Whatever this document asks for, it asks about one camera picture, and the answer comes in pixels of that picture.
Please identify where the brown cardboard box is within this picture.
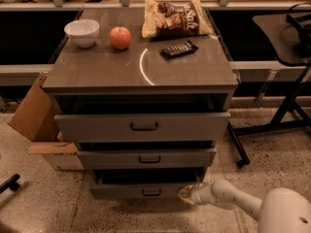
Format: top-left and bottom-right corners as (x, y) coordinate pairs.
(7, 72), (86, 172)

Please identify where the white yellow gripper body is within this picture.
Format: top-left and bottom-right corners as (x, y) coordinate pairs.
(190, 183), (215, 205)

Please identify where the white bowl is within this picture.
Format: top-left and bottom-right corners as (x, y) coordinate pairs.
(64, 19), (99, 48)

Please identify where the red apple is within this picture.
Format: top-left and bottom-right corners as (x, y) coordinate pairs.
(109, 26), (131, 50)

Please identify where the grey drawer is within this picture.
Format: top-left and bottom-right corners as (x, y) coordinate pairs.
(78, 149), (216, 170)
(54, 113), (230, 143)
(90, 167), (205, 199)

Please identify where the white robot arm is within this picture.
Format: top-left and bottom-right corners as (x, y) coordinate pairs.
(178, 180), (311, 233)

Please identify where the black chocolate bar wrapper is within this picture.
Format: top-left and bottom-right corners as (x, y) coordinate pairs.
(160, 41), (198, 58)

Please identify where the grey drawer cabinet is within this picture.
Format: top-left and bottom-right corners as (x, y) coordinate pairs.
(42, 7), (240, 183)

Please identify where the yellow brown snack bag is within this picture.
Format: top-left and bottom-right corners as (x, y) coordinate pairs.
(142, 0), (213, 38)

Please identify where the black chair caster leg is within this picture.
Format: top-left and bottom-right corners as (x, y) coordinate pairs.
(0, 174), (20, 194)

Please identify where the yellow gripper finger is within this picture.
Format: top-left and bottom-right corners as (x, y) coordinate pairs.
(178, 185), (194, 205)

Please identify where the grey middle drawer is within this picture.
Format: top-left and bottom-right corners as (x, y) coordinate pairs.
(78, 149), (216, 170)

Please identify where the grey bottom drawer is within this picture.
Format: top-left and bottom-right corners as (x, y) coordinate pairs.
(90, 167), (205, 199)

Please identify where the grey top drawer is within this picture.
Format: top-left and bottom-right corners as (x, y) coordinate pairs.
(54, 113), (230, 143)

